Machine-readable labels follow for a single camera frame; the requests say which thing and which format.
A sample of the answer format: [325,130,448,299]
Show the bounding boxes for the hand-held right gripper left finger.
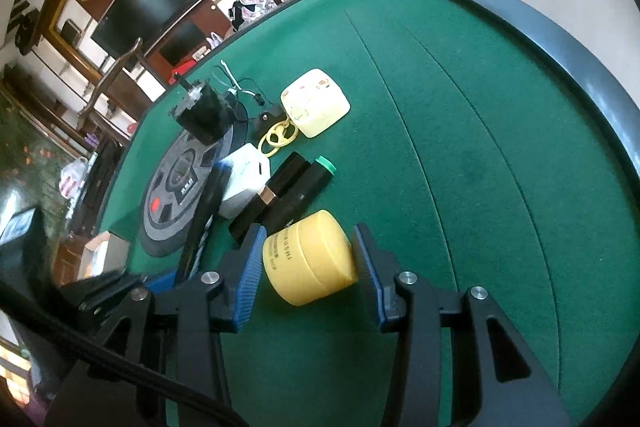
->
[87,222,269,414]

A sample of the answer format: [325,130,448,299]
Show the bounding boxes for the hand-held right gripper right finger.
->
[350,223,571,427]

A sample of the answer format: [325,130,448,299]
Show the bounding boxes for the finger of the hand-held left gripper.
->
[59,269,178,314]

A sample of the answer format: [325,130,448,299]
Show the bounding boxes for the yellow round jar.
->
[262,209,360,307]

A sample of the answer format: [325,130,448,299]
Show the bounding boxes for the cardboard box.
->
[77,231,128,280]

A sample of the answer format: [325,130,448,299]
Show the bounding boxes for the black lipstick tube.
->
[230,151,311,244]

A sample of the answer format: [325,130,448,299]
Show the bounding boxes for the black marker with blue cap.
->
[177,162,233,283]

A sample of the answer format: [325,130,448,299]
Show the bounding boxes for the white and red plastic bag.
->
[59,157,91,200]

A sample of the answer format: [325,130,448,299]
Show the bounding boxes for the round grey disc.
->
[137,127,236,255]

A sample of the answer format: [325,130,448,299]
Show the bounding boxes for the white charger box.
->
[217,143,272,220]

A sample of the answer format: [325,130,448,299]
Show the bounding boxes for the black tube with green cap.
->
[260,155,337,235]

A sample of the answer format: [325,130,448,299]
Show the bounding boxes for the yellow keyring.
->
[259,118,301,158]

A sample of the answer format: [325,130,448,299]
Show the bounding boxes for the black motor block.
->
[167,77,236,145]

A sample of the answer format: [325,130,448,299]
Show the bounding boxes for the cream square box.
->
[279,68,352,138]

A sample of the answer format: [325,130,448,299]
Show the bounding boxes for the plain wooden chair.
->
[75,37,168,142]

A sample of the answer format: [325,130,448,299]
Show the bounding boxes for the red item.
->
[170,59,196,82]

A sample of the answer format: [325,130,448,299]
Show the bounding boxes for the dark cabinet door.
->
[157,21,206,65]

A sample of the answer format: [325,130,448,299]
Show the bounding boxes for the floral bag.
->
[229,0,291,32]

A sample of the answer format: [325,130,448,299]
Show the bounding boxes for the black cable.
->
[0,287,251,427]

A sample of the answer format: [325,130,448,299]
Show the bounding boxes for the motor wires with connector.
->
[215,62,268,108]

